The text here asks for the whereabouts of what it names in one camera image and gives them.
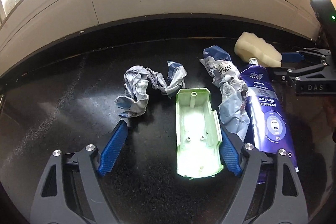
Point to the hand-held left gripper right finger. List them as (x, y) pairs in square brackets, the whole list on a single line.
[(231, 155)]

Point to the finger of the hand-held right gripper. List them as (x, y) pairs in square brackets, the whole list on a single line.
[(288, 74), (291, 56)]

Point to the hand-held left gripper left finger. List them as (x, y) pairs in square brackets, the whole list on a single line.
[(113, 150)]

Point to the white foam sponge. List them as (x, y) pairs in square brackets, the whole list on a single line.
[(257, 47)]

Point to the light green plastic shell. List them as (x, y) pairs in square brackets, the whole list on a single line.
[(197, 134)]

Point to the purple toothpaste tube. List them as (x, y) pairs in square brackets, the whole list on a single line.
[(265, 108)]

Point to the blue white wrapper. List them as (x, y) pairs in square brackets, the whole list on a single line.
[(136, 87), (231, 98)]

